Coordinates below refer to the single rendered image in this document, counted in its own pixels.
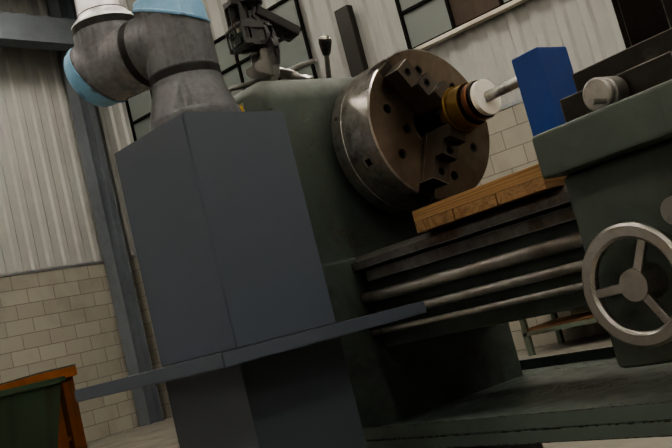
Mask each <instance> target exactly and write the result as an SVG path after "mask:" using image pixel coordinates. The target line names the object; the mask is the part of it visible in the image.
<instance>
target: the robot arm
mask: <svg viewBox="0 0 672 448"><path fill-rule="evenodd" d="M74 2H75V7H76V12H77V16H78V19H77V20H76V22H75V23H74V24H73V26H72V28H71V32H72V37H73V41H74V47H72V48H70V49H69V51H68V52H67V53H66V56H65V57H64V62H63V63H64V71H65V74H66V77H67V79H68V81H69V83H70V84H71V86H72V87H73V89H74V90H75V91H76V92H77V93H78V94H79V95H80V96H81V97H82V98H83V99H84V100H86V101H87V102H89V103H91V104H93V105H96V106H99V107H108V106H112V105H114V104H117V103H123V102H125V101H127V100H128V99H129V98H131V97H134V96H136V95H138V94H140V93H142V92H145V91H147V90H149V89H151V90H152V105H151V115H150V125H149V131H150V132H151V131H152V130H154V129H156V128H157V127H159V126H161V125H162V124H164V123H166V122H167V121H169V120H170V119H172V118H174V117H175V116H177V115H179V114H180V113H191V112H242V110H241V108H240V106H239V105H238V104H236V102H235V100H234V98H233V96H232V94H231V93H230V91H229V89H228V87H227V85H226V84H225V82H224V80H223V77H222V73H221V69H220V65H219V61H218V57H217V53H216V49H215V44H214V40H213V36H212V32H211V28H210V19H209V18H208V16H207V13H206V10H205V6H204V4H203V2H202V1H201V0H136V1H135V2H134V4H133V10H132V12H130V11H128V8H127V3H126V0H74ZM262 3H263V2H262V0H228V1H227V3H224V4H223V9H224V13H225V18H226V22H227V26H228V31H227V32H225V36H226V40H227V44H228V48H229V52H230V55H239V54H249V53H251V64H252V65H251V67H249V68H248V69H246V71H245V73H246V76H247V77H248V78H249V79H253V80H256V79H259V78H263V77H266V76H270V78H271V81H276V80H278V77H279V64H280V47H279V42H278V39H277V37H279V38H281V39H283V40H285V41H287V42H291V41H292V40H293V39H294V38H296V37H297V36H298V35H299V32H300V26H298V25H296V24H294V23H292V22H290V21H288V20H287V19H285V18H283V17H281V16H279V15H277V14H275V13H273V12H271V11H269V10H267V9H265V8H263V7H261V5H262ZM276 36H277V37H276ZM229 39H230V41H231V45H232V49H233V50H231V47H230V43H229Z"/></svg>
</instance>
